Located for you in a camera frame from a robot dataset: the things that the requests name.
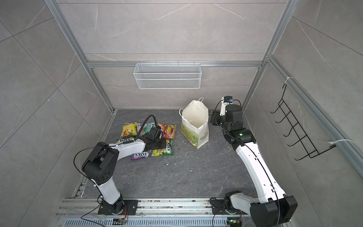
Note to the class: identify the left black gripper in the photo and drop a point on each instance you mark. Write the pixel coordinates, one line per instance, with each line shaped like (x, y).
(164, 143)

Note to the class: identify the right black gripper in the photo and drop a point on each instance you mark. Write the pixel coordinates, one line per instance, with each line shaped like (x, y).
(215, 118)

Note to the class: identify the green Fox's mint candy bag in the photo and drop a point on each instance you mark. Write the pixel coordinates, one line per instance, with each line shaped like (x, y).
(146, 128)

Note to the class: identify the purple Fox's berries candy bag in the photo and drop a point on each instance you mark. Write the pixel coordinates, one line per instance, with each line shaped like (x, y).
(141, 155)

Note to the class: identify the pink Fox's fruit candy bag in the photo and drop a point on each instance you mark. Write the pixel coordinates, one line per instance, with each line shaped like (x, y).
(168, 130)

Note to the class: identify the white printed paper bag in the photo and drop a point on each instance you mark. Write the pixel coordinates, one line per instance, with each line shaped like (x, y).
(194, 123)

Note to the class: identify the yellow chips snack bag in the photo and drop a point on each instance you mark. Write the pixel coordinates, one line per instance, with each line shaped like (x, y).
(129, 129)

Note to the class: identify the green yellow Fox's candy bag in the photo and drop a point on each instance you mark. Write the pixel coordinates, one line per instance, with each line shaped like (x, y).
(125, 140)

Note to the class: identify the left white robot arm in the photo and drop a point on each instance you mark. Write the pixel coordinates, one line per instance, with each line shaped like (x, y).
(101, 162)

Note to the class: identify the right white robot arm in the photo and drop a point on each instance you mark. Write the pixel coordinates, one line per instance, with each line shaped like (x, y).
(272, 206)

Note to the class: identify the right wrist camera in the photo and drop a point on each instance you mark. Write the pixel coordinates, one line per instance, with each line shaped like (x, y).
(226, 100)

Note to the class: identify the white wire mesh basket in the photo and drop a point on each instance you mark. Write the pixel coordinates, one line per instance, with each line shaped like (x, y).
(168, 75)

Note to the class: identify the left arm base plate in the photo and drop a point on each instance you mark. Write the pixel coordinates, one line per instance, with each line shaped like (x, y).
(121, 207)

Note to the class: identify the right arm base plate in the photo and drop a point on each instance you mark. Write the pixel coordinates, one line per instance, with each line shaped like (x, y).
(223, 207)

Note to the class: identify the black wire hook rack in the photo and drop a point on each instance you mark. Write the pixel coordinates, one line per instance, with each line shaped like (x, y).
(309, 150)

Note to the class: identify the aluminium mounting rail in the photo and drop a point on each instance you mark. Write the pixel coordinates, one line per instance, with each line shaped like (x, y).
(151, 212)

